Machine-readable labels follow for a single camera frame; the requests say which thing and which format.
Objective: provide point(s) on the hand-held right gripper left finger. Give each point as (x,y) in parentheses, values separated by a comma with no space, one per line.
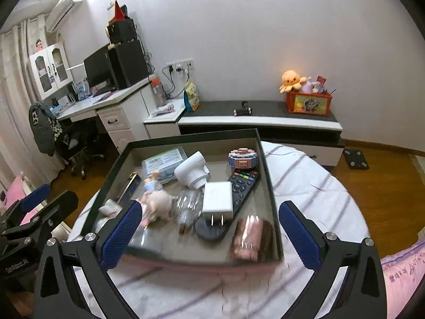
(121,232)

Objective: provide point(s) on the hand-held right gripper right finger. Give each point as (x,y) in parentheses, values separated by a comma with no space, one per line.
(298,236)

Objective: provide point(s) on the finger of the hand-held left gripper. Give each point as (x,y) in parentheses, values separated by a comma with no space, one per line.
(59,206)
(35,197)

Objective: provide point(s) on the pink pig doll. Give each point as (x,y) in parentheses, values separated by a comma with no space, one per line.
(159,204)

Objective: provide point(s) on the clear plastic bottle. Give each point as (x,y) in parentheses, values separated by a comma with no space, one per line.
(189,206)

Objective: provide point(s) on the black remote control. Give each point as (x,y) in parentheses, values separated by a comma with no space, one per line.
(244,186)

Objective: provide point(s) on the dark round disc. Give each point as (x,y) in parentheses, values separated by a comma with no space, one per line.
(202,231)

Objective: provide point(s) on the clear plastic floss box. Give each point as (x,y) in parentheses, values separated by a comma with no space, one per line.
(162,159)

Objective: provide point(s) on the white charger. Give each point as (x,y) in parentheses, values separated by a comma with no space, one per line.
(217,199)

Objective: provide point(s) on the white rounded camera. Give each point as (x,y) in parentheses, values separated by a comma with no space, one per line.
(191,169)

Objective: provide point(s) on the pink building block toy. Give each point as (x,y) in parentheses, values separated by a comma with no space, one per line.
(242,159)

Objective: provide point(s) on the pink box with dark rim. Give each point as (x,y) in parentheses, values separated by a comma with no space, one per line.
(215,146)

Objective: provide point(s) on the pink blanket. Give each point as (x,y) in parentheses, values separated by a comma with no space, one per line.
(13,191)

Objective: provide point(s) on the cream wooden bedpost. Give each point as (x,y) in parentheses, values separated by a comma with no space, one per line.
(24,176)

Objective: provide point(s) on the white crumpled packet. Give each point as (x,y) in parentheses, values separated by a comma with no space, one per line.
(109,207)

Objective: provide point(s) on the dark blue gold-trimmed box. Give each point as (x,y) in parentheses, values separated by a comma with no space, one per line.
(128,187)

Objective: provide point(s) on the pink foil packet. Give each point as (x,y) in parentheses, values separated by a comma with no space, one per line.
(252,239)

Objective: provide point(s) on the black office chair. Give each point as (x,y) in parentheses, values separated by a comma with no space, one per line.
(83,146)

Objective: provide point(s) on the black white patterned jacket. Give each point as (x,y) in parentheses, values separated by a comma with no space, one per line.
(43,129)

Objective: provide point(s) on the beige curtain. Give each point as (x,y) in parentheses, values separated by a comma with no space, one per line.
(13,106)

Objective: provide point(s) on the black bathroom scale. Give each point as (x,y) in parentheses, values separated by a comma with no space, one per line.
(356,159)

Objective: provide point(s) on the white desk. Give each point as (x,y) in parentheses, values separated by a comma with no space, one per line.
(113,119)

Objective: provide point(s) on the pink printed pillow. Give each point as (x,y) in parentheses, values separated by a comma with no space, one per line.
(405,272)

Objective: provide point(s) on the white nightstand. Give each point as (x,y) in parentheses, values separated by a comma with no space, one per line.
(162,128)

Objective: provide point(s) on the blue white boxes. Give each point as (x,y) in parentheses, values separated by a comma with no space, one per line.
(82,86)

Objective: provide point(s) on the white glass-door cabinet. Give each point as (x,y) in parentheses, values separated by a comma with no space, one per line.
(49,69)

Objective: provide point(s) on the papers on nightstand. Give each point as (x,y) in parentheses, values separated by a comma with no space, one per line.
(164,109)

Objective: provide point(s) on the low cabinet with black top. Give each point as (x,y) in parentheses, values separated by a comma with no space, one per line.
(265,109)

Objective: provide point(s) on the orange printed toy box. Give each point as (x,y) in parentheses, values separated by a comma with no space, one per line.
(308,104)

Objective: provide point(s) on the small black dumbbell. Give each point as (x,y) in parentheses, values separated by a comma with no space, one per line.
(245,108)

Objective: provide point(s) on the black computer monitor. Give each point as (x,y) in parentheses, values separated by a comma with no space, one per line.
(98,66)

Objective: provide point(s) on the clear bottle with red cap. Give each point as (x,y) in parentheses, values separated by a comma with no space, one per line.
(158,91)

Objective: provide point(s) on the purple plush toy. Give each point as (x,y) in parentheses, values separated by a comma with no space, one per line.
(307,86)

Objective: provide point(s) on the blue yellow snack bag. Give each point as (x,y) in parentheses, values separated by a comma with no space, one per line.
(192,98)

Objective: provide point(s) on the orange octopus plush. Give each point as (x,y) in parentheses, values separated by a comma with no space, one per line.
(292,79)

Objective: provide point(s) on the black computer tower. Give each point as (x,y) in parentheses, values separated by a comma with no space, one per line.
(128,63)

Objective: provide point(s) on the black box on tower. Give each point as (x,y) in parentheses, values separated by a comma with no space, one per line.
(123,31)

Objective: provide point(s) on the white air conditioner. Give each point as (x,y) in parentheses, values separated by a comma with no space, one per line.
(63,8)

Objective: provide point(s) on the red triangular flag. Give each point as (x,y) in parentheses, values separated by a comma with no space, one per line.
(118,13)

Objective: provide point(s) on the white wall power outlet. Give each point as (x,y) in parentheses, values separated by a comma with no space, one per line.
(179,63)

